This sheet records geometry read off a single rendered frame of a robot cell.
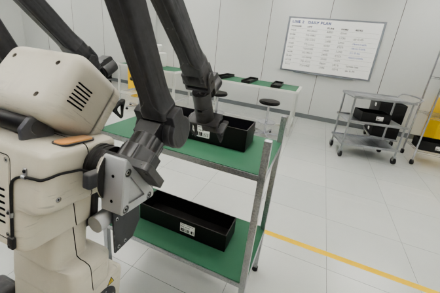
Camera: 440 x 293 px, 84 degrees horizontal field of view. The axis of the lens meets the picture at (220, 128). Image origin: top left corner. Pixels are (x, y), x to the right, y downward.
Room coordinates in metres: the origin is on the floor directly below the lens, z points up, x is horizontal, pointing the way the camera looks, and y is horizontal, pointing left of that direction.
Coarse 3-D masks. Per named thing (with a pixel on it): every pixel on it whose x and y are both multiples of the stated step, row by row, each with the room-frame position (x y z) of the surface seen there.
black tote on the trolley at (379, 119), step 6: (360, 108) 3.75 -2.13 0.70; (354, 114) 3.71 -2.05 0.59; (360, 114) 3.52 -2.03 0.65; (366, 114) 3.46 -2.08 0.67; (372, 114) 3.46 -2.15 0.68; (378, 114) 3.45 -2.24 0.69; (384, 114) 3.44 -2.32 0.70; (360, 120) 3.47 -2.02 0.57; (366, 120) 3.46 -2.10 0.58; (372, 120) 3.45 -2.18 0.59; (378, 120) 3.44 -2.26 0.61; (384, 120) 3.44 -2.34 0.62; (390, 120) 3.43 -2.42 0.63
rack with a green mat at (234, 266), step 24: (192, 144) 1.11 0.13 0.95; (264, 144) 0.87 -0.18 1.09; (216, 168) 0.94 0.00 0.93; (240, 168) 0.92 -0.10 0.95; (264, 168) 0.87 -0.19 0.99; (264, 216) 1.26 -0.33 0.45; (144, 240) 1.07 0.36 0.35; (168, 240) 1.09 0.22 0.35; (192, 240) 1.11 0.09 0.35; (240, 240) 1.15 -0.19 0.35; (192, 264) 0.96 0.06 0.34; (216, 264) 0.97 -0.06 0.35; (240, 264) 0.98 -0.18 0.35; (240, 288) 0.87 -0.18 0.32
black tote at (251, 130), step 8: (184, 112) 1.38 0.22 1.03; (232, 120) 1.28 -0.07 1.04; (240, 120) 1.26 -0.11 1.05; (248, 120) 1.25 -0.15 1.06; (192, 128) 1.17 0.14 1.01; (200, 128) 1.16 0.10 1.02; (232, 128) 1.10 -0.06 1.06; (240, 128) 1.26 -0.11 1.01; (248, 128) 1.12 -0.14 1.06; (192, 136) 1.17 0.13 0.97; (200, 136) 1.16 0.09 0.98; (208, 136) 1.14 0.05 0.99; (216, 136) 1.13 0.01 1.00; (224, 136) 1.12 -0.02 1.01; (232, 136) 1.10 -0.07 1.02; (240, 136) 1.09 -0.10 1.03; (248, 136) 1.12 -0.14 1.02; (216, 144) 1.13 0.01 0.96; (224, 144) 1.11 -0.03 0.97; (232, 144) 1.10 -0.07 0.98; (240, 144) 1.09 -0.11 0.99; (248, 144) 1.14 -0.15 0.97
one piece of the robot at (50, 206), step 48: (0, 144) 0.39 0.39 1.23; (48, 144) 0.39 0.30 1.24; (96, 144) 0.45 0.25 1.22; (0, 192) 0.38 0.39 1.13; (48, 192) 0.35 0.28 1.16; (96, 192) 0.51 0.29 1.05; (0, 240) 0.36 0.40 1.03; (48, 240) 0.39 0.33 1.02; (48, 288) 0.42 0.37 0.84; (96, 288) 0.45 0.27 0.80
